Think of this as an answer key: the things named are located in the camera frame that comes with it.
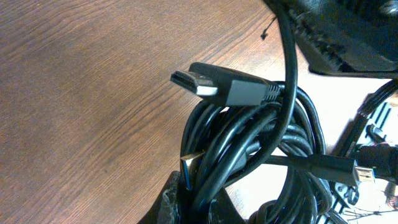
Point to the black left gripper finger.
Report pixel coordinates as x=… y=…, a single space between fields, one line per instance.
x=171 y=206

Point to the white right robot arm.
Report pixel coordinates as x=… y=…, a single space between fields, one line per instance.
x=344 y=38

